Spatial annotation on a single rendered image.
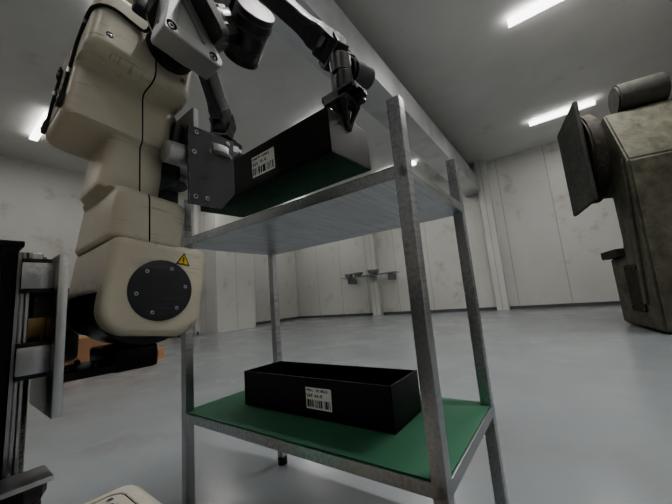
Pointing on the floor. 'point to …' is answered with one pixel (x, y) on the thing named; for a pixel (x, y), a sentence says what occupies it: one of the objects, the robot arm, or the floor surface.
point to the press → (629, 189)
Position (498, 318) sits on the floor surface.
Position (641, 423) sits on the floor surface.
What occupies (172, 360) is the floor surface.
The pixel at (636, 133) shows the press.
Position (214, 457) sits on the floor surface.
